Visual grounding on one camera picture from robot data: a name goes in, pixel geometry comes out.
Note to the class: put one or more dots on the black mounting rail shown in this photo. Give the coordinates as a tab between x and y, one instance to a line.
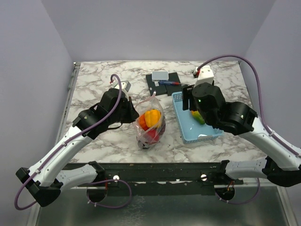
154	179

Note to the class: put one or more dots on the green leafy vegetable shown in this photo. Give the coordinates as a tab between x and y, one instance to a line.
197	116

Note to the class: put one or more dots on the small grey white box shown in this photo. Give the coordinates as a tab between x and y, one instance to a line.
159	76

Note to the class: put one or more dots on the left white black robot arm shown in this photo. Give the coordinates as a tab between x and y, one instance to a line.
46	179

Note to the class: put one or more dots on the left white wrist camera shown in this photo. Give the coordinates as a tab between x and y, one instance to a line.
125	85

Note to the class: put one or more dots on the clear pink zip top bag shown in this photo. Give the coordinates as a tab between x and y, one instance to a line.
146	105

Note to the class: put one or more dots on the yellow bell pepper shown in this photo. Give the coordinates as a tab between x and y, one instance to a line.
152	118

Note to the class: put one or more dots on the red apple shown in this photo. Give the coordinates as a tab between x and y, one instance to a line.
151	136

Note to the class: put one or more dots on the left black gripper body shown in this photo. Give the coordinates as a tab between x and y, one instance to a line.
126	115

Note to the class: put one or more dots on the aluminium front rail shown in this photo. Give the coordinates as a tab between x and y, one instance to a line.
253	182

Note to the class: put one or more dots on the aluminium side rail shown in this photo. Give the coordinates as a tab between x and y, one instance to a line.
66	108

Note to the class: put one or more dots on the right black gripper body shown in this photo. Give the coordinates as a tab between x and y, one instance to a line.
193	105

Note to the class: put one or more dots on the blue red screwdriver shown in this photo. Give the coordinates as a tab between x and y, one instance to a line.
170	83

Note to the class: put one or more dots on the black flat box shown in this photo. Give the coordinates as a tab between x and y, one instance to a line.
155	87
171	88

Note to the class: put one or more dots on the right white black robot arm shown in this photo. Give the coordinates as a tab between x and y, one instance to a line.
282	166

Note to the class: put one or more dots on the blue plastic basket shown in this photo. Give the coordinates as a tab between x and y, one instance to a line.
192	131

